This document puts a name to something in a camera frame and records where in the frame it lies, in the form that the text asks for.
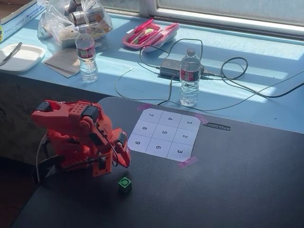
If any black hatched table sticker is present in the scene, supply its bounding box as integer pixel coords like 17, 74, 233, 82
203, 122, 231, 132

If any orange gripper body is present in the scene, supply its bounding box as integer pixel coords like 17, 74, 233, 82
111, 128, 129, 149

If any silver drink can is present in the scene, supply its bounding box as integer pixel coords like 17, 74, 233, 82
68, 6, 103, 26

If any robot base cable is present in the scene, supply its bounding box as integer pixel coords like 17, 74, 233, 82
35, 134, 49, 183

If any white numbered grid paper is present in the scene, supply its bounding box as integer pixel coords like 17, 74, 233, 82
127, 108, 202, 160

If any clear plastic bag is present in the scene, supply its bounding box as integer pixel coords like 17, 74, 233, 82
36, 0, 114, 48

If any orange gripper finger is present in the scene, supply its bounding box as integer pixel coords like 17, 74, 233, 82
92, 152, 113, 178
116, 144, 132, 169

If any window frame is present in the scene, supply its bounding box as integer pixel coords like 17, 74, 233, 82
102, 0, 304, 41

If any green cube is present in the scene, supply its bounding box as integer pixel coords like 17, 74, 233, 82
118, 176, 133, 194

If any grey plastic knife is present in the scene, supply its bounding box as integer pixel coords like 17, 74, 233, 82
0, 42, 23, 67

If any clear water bottle red label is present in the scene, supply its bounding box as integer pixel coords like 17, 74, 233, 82
179, 48, 202, 107
75, 26, 99, 83

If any pink pencil case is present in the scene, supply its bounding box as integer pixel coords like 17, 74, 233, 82
122, 18, 181, 53

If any white square plate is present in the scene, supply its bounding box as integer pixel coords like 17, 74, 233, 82
0, 43, 46, 72

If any pink pen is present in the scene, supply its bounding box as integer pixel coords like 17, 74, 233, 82
134, 18, 154, 33

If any grey power adapter brick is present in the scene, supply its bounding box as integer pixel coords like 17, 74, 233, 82
160, 58, 205, 78

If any stack of grey napkins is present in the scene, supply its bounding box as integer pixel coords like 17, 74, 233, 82
42, 48, 82, 79

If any Tide detergent cardboard box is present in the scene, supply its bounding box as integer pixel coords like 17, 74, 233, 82
0, 0, 48, 44

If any black adapter cable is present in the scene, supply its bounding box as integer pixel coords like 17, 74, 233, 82
139, 38, 204, 106

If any dark power cord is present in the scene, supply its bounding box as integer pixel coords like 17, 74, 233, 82
201, 57, 304, 98

